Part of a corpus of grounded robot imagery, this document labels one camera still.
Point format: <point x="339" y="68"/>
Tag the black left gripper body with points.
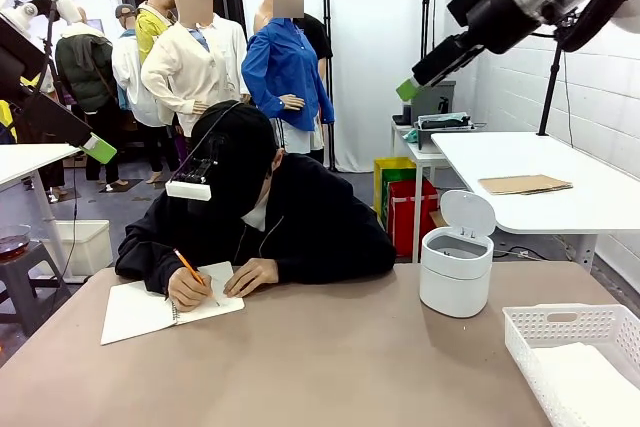
<point x="15" y="62"/>

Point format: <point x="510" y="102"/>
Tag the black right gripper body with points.
<point x="492" y="7"/>

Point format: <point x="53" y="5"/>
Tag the orange pencil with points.
<point x="182" y="258"/>

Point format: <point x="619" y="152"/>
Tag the white spiral notebook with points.
<point x="135" y="312"/>

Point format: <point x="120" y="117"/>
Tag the torn white paper sheet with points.
<point x="585" y="382"/>

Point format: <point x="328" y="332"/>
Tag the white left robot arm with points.
<point x="22" y="16"/>

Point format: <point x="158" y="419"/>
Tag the person's right hand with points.
<point x="187" y="292"/>

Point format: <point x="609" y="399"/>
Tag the person's left hand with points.
<point x="252" y="274"/>

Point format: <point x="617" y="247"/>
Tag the grey box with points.
<point x="432" y="99"/>

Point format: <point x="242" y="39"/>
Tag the black spray bottle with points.
<point x="442" y="104"/>

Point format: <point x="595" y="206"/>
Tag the dark green jacket mannequin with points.
<point x="82" y="72"/>

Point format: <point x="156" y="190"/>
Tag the white work table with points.
<point x="15" y="162"/>

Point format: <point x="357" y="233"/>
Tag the grey tray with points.
<point x="442" y="123"/>

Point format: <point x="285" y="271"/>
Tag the teal cloth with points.
<point x="410" y="136"/>

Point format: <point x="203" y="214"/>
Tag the white shirt mannequin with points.
<point x="127" y="72"/>

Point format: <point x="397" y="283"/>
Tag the black tripod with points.
<point x="550" y="87"/>

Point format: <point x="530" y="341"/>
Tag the yellow green bag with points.
<point x="392" y="172"/>

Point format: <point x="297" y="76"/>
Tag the yellow jacket mannequin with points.
<point x="147" y="32"/>

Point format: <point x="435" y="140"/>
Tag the cream cardigan mannequin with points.
<point x="175" y="67"/>

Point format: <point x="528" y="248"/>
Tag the white storage crate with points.
<point x="90" y="247"/>

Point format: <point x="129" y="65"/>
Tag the black tee mannequin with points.
<point x="315" y="32"/>

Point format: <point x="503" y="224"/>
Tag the glass vessel with amber liquid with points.
<point x="12" y="247"/>

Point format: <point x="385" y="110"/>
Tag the large white table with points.
<point x="540" y="157"/>

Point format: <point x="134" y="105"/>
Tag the flat cardboard sheet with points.
<point x="525" y="184"/>

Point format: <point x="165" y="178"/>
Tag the grey stool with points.
<point x="20" y="272"/>

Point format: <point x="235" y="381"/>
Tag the blue shirt mannequin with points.
<point x="280" y="62"/>

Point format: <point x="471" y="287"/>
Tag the red bag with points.
<point x="412" y="227"/>

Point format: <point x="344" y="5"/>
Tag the black cap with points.
<point x="235" y="147"/>

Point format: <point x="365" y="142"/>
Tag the person in black jacket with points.
<point x="310" y="227"/>

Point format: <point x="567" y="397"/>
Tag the white face mask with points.
<point x="255" y="217"/>

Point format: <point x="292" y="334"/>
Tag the white lidded trash bin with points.
<point x="452" y="287"/>

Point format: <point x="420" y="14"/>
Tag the white perforated plastic basket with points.
<point x="520" y="342"/>

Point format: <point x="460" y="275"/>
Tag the white head camera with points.
<point x="187" y="190"/>

